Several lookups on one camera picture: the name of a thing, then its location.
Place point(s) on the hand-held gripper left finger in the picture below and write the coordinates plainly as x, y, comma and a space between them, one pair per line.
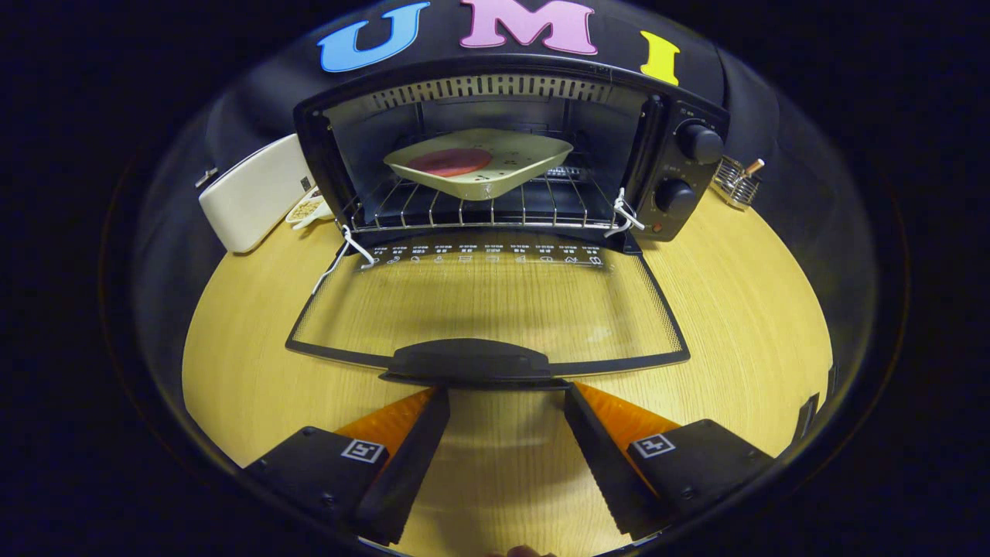
406, 472

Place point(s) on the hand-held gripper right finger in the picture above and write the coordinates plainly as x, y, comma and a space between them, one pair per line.
607, 472

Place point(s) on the round pink ham slice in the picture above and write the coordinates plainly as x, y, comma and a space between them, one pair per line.
448, 162

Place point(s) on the cream square plate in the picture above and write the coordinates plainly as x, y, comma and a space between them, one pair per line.
510, 174

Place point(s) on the black toaster oven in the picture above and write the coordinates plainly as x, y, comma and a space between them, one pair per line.
700, 143

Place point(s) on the white bread toaster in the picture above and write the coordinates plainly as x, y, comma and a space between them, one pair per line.
255, 193

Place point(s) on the small dish of nuts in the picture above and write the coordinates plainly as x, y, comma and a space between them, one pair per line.
305, 210

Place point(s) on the small stick in holder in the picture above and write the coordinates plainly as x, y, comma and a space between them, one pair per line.
755, 166

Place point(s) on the small white tag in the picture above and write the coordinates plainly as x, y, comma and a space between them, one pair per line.
206, 177

